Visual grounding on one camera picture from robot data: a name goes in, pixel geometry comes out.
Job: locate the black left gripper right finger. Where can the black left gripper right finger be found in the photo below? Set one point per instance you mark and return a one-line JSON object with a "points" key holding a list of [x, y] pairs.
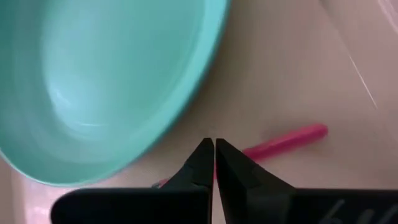
{"points": [[242, 183]]}

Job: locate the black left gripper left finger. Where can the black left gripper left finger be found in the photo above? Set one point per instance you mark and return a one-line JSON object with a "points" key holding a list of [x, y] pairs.
{"points": [[199, 169]]}

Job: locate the teal round plate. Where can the teal round plate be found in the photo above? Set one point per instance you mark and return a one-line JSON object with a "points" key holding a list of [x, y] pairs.
{"points": [[102, 81]]}

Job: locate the beige rectangular tray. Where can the beige rectangular tray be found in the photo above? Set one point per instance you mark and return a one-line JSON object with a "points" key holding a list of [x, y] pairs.
{"points": [[280, 77]]}

